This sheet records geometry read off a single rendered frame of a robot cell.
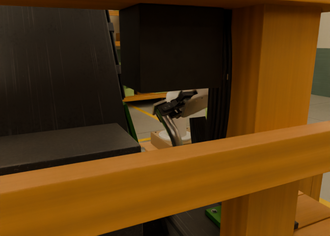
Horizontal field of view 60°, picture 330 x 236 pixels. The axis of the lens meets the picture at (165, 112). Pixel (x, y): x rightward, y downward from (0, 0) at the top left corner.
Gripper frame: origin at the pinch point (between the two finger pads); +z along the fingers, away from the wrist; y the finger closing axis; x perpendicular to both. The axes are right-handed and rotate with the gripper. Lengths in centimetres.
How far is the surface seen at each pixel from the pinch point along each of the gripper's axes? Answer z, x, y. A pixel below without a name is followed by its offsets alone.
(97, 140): 21.6, 6.9, 14.7
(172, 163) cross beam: 15.1, 22.5, 31.7
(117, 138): 17.7, 8.0, 14.3
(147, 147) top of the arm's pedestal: -11, -20, -80
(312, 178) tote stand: -89, 37, -81
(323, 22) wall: -655, -251, -397
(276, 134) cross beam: -6.6, 24.4, 26.0
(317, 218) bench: -35, 46, -21
